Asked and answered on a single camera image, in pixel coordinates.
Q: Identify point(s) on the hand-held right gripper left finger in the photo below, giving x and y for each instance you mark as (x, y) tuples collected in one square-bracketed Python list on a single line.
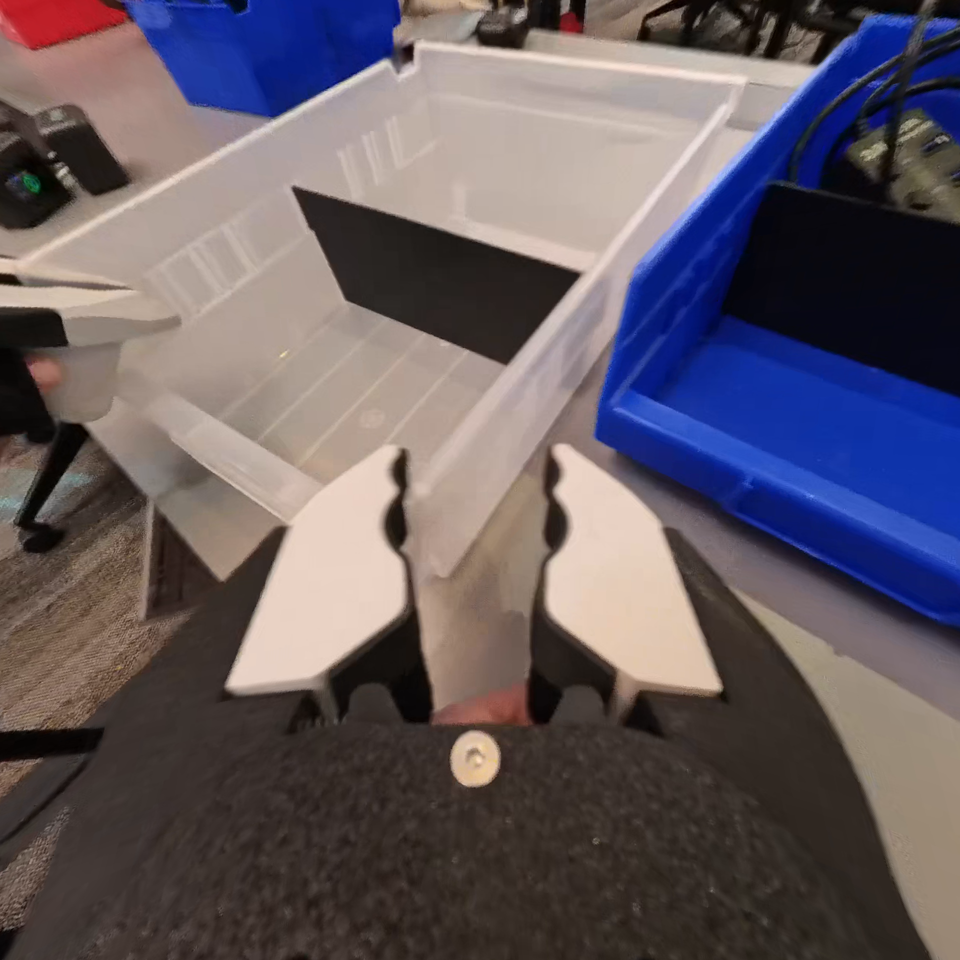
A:
[(322, 600)]

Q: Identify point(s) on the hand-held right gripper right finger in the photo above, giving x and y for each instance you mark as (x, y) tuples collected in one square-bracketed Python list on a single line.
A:
[(630, 600)]

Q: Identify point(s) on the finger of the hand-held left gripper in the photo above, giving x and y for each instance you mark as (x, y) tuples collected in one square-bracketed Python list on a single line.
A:
[(52, 276), (112, 319)]

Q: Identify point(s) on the clear plastic bin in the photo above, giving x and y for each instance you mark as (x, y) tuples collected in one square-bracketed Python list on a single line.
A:
[(300, 375)]

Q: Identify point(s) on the blue plastic bin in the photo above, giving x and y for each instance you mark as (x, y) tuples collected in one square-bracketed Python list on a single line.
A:
[(262, 52), (787, 450)]

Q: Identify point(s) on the black usb hub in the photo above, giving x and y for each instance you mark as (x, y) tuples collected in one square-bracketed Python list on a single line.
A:
[(907, 157)]

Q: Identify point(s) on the grey desk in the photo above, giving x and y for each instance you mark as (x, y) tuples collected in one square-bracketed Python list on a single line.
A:
[(862, 675)]

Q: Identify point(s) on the person's left hand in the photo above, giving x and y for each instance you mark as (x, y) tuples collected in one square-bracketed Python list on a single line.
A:
[(45, 373)]

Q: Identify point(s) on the red plastic bin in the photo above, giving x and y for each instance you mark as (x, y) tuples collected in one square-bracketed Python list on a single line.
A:
[(52, 19)]

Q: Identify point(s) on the black device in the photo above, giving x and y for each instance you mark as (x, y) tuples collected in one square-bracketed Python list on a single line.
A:
[(502, 28)]

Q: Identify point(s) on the black action camera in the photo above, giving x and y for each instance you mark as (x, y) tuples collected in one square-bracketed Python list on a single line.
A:
[(30, 187), (82, 150)]

